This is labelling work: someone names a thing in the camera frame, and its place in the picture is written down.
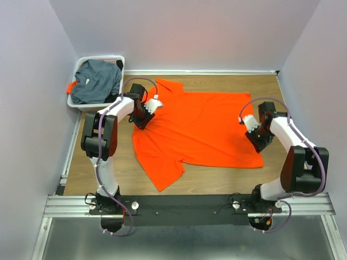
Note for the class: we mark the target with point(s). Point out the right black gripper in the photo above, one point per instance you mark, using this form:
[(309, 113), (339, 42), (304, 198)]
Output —
[(258, 145)]

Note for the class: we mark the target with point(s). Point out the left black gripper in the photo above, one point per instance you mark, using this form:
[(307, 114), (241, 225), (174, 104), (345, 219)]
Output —
[(141, 124)]

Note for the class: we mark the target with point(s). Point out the orange t shirt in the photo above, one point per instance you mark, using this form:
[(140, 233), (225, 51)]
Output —
[(198, 128)]

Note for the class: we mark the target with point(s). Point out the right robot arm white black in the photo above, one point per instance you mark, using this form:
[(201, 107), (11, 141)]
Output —
[(304, 171)]

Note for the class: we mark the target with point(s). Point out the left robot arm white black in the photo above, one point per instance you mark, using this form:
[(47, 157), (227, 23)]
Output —
[(100, 139)]

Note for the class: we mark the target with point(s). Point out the grey blue t shirt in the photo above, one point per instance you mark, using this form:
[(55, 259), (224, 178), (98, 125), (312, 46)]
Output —
[(96, 82)]

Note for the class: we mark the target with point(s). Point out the white plastic laundry basket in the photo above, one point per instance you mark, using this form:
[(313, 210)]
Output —
[(96, 107)]

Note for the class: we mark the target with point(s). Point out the black garment in basket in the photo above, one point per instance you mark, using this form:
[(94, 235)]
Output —
[(120, 64)]

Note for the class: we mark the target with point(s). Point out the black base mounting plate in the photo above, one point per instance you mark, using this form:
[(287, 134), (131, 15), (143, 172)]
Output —
[(182, 210)]

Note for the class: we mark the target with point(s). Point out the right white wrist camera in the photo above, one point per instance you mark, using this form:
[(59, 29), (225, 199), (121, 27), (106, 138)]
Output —
[(250, 123)]

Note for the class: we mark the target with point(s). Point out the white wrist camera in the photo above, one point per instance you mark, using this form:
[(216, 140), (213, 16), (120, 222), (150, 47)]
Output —
[(152, 105), (250, 123)]

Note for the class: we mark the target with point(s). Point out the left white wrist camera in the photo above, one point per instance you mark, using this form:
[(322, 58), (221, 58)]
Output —
[(152, 105)]

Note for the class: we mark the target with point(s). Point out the aluminium frame rail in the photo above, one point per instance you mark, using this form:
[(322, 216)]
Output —
[(79, 206)]

